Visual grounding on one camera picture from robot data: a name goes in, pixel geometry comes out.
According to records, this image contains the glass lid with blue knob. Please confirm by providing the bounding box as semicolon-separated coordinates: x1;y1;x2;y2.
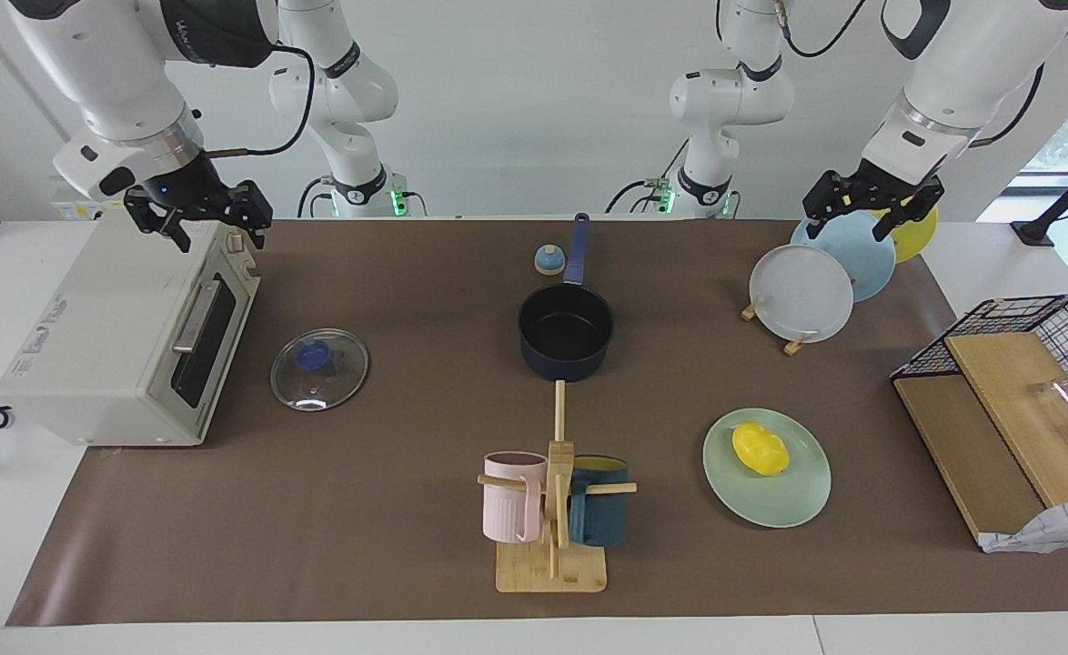
270;328;370;412

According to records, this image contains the yellow potato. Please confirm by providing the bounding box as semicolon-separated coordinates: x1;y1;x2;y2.
732;421;790;477

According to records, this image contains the yellow plate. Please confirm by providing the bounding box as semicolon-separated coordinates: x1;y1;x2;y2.
871;205;939;265

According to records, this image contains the light blue plate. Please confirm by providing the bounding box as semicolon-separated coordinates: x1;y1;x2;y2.
790;215;897;303

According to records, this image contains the grey plate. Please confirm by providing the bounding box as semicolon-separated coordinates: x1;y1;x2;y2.
750;244;855;344

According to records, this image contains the wooden plate rack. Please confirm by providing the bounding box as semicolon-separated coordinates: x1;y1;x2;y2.
741;296;817;357

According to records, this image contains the pale green plate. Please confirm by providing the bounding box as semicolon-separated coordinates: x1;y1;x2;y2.
703;408;832;529

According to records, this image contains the beige toaster oven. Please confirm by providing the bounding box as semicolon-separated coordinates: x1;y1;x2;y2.
0;211;262;448

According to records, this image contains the wooden shelf stand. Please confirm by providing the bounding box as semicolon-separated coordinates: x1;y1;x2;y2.
893;332;1068;547

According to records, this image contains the dark blue saucepan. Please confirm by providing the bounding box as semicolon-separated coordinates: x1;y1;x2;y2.
518;213;615;382

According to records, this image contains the white patterned paper bag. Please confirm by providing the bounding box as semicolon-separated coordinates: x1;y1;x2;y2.
980;494;1068;554

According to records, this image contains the dark teal mug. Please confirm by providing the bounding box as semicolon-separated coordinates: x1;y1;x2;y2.
569;454;630;548

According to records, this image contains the brown table mat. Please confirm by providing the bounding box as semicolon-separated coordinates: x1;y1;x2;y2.
6;218;1068;627

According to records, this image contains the pink ribbed mug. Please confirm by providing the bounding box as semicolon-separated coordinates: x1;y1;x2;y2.
483;451;549;544

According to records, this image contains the wooden mug tree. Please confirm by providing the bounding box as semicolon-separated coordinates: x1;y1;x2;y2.
478;380;638;594

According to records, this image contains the white wall socket box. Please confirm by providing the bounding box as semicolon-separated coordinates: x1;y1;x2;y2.
50;177;109;222

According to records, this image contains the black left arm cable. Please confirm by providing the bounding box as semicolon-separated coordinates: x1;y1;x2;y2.
775;0;1068;148

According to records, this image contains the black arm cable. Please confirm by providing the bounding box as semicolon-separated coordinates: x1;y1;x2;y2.
207;41;317;160
775;0;1068;148

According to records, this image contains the black camera stand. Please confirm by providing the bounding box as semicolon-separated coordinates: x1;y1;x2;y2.
1012;146;1068;247

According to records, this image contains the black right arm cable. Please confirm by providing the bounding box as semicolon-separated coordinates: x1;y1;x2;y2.
207;41;317;160

